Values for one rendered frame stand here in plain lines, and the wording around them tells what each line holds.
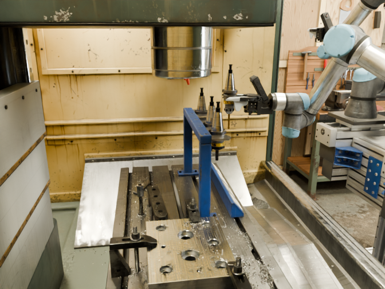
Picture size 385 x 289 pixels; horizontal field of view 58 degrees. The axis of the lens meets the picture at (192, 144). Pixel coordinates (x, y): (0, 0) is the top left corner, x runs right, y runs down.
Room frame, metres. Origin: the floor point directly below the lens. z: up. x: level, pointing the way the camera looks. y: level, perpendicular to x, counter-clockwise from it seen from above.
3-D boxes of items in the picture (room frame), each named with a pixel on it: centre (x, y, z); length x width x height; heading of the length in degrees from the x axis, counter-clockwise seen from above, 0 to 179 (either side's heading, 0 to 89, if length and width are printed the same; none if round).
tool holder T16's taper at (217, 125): (1.20, -0.09, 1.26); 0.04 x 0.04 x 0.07
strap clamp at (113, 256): (0.84, 0.17, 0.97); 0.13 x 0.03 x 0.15; 99
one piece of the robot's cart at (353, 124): (1.71, -0.86, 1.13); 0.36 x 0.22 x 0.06; 101
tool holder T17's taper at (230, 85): (1.43, -0.15, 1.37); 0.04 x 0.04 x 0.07
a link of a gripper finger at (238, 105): (1.40, -0.18, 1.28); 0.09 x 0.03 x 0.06; 112
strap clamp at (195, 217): (1.02, 0.00, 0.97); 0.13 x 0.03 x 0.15; 9
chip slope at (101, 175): (1.57, 0.12, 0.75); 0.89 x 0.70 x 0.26; 99
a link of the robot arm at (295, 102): (1.47, -0.44, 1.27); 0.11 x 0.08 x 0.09; 98
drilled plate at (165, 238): (0.84, 0.01, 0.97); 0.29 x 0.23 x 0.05; 9
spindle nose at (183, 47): (0.92, 0.03, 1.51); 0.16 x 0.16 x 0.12
